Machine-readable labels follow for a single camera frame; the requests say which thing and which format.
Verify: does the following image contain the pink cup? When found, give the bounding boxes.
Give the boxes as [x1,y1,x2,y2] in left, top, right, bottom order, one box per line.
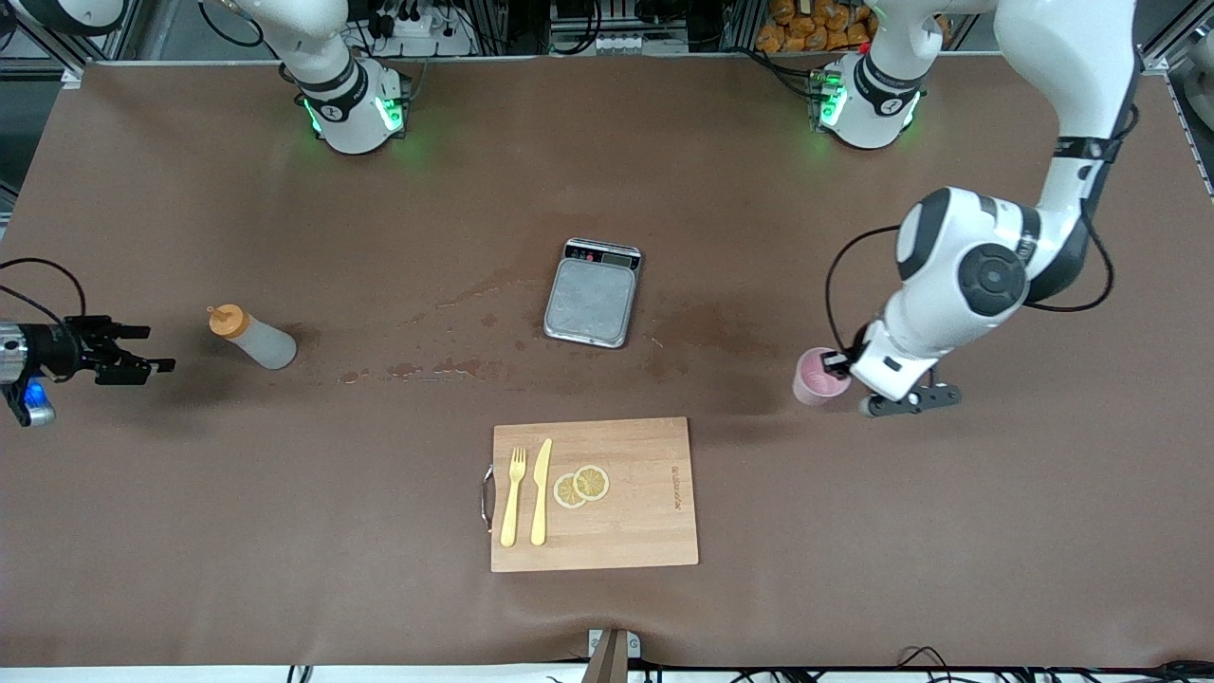
[793,347,852,407]

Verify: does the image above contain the wooden cutting board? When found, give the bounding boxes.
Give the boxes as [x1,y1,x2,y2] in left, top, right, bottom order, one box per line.
[481,417,700,574]

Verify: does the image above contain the silver kitchen scale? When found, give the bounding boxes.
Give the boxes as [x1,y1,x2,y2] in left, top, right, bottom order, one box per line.
[543,237,644,350]

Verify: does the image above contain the yellow plastic knife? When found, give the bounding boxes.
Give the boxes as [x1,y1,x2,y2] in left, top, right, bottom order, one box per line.
[530,438,553,547]

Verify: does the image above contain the bag of orange snacks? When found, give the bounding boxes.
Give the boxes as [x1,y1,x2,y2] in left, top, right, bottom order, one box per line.
[756,0,875,53]

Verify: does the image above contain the yellow plastic fork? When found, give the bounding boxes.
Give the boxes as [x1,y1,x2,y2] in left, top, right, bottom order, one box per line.
[500,448,527,548]

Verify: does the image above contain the long white socket strip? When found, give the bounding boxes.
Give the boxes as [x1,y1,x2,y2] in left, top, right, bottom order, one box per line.
[548,33,689,55]

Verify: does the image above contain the white power strip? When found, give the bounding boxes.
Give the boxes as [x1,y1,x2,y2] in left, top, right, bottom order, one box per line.
[365,0,475,58]

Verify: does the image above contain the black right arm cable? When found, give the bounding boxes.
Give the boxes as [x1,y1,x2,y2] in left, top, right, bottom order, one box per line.
[0,258,88,331]

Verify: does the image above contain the aluminium frame rail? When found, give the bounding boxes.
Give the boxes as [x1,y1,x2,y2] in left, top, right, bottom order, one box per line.
[0,19,143,88]
[1138,0,1214,77]

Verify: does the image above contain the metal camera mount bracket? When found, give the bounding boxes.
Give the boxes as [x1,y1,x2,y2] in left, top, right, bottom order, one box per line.
[586,628,642,683]

